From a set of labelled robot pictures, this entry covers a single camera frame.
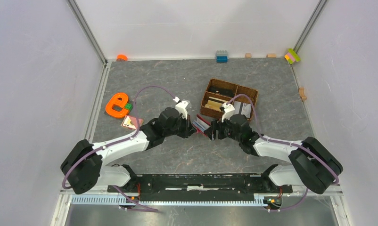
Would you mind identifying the curved wooden piece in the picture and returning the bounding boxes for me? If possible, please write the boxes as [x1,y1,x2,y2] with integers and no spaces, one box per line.
[298,87,307,101]

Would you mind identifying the beige cards in basket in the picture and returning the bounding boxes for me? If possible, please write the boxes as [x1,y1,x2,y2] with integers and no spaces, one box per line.
[205,97,226,112]

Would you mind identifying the flat wooden block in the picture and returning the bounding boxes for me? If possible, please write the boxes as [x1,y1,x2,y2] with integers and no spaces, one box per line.
[266,53,277,58]

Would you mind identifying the orange plastic letter shape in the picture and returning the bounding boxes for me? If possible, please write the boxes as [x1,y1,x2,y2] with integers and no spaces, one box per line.
[105,93,130,119]

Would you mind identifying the slotted cable duct rail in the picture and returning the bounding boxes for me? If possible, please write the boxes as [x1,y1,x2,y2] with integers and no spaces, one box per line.
[71,194,267,207]

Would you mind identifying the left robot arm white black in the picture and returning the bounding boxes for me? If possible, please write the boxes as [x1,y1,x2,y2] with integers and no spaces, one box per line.
[60,107,196,194]

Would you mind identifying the grey cards in basket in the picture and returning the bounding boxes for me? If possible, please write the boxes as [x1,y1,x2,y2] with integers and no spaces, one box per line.
[233,101,252,119]

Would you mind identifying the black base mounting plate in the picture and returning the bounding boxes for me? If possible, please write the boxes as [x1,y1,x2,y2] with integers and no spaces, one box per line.
[120,173,293,202]

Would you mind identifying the blue grey toy bricks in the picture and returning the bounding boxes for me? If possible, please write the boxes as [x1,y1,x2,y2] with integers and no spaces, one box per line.
[215,50,228,63]

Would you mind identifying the orange round cap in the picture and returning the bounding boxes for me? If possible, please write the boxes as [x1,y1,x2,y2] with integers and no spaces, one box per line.
[116,54,128,61]

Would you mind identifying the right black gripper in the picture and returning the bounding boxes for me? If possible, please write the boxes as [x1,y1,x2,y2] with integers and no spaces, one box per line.
[204,113,242,143]

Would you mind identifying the black card in basket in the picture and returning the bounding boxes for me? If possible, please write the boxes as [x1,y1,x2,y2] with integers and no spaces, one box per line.
[207,86,235,97]

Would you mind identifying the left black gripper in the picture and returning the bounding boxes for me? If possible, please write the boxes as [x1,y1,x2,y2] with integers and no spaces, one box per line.
[164,112,197,138]

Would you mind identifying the green pink toy bricks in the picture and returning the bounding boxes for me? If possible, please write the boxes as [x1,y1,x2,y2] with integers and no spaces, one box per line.
[284,48,301,65]

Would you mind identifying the red card holder wallet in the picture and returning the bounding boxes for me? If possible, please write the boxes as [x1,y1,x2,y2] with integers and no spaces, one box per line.
[192,114,210,137]

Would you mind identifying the green toy brick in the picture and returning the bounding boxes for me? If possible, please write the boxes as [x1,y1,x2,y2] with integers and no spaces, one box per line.
[124,103,133,111]

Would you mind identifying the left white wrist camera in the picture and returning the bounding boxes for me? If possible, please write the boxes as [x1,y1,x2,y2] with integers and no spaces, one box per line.
[175,99,190,120]

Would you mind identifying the woven brown basket organizer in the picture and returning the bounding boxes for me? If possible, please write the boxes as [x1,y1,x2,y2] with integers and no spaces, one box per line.
[200,78,258,121]

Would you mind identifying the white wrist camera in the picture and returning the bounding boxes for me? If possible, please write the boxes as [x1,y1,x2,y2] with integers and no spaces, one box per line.
[175,99,190,120]
[220,103,235,122]

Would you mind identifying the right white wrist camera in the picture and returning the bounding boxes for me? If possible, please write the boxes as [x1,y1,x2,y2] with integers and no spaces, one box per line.
[220,103,235,122]

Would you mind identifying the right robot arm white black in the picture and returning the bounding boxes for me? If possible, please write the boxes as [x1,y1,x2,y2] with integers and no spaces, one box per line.
[205,114,344,194]

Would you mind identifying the pink picture card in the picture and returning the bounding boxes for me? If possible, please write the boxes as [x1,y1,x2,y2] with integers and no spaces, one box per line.
[121,115,143,129]

